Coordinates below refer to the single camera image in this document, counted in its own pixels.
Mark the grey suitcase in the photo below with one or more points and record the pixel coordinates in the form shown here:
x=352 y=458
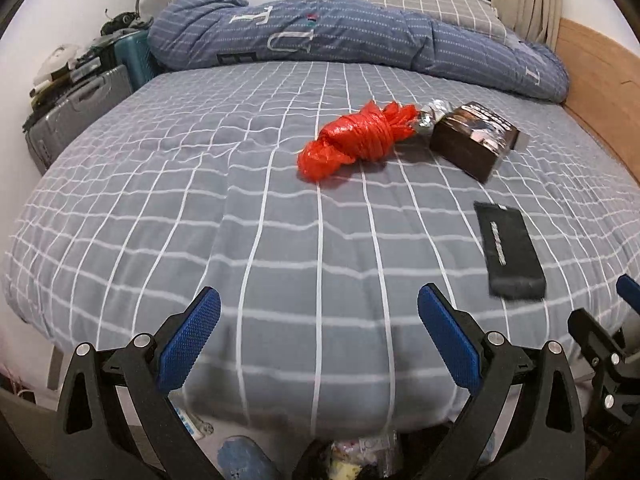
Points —
x=75 y=115

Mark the clear printed plastic packet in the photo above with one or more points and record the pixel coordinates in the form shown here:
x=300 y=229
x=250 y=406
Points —
x=375 y=452

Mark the silver foil wrapper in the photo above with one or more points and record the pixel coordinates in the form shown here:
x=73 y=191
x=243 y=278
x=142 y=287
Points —
x=432 y=115

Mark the black pouch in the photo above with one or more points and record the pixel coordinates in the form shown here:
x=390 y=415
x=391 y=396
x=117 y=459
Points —
x=510 y=250

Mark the beige curtain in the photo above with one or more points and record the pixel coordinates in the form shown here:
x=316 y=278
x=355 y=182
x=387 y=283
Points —
x=530 y=0

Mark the teal suitcase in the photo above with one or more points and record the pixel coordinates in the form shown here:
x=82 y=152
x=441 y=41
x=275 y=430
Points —
x=137 y=60

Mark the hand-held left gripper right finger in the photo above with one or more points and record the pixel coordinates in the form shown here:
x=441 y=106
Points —
x=447 y=340

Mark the trash bin with black bag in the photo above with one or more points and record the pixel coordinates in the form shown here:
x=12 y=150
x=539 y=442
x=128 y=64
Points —
x=310 y=462

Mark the red plastic bag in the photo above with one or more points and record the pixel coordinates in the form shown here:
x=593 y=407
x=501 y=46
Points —
x=360 y=137

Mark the brown cardboard box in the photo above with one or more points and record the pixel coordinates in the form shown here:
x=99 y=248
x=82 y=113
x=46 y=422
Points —
x=470 y=145

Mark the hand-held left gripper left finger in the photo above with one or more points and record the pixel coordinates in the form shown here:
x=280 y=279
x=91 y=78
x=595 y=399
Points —
x=192 y=340

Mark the blue fluffy slipper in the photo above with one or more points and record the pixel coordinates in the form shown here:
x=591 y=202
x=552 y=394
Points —
x=245 y=460

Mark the clutter on suitcase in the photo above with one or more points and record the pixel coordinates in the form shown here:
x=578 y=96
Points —
x=65 y=67

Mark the grey checked pillow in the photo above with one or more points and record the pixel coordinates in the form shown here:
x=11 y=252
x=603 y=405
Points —
x=430 y=2

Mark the grey checked bed sheet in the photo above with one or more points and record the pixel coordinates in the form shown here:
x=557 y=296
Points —
x=200 y=210

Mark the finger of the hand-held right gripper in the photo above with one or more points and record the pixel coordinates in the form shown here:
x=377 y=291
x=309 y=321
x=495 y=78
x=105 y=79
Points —
x=630 y=292
x=592 y=337

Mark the blue striped duvet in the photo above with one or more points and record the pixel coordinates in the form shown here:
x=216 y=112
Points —
x=350 y=35

